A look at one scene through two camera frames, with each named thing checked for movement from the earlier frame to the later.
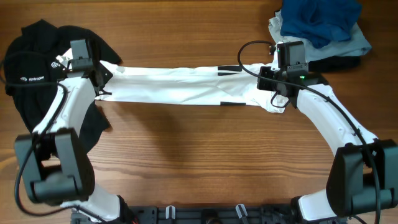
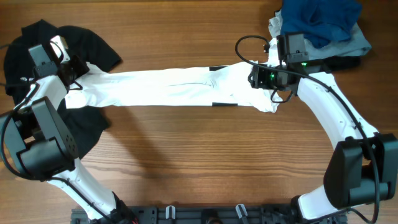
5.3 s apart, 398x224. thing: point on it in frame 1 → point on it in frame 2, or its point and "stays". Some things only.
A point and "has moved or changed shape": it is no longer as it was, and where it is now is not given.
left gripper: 107,74 → 84,67
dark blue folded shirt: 319,22 stays
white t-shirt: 232,84 has moved or changed shape
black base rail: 217,214 stays
